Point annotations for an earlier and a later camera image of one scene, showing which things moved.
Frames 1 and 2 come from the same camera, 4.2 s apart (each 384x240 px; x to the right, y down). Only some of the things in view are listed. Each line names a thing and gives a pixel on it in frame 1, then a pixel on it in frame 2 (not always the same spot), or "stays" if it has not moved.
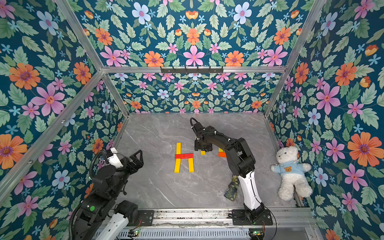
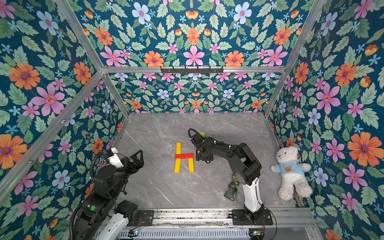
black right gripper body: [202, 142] to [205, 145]
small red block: [188, 155] stays
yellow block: [191, 165] stays
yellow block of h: [178, 148] stays
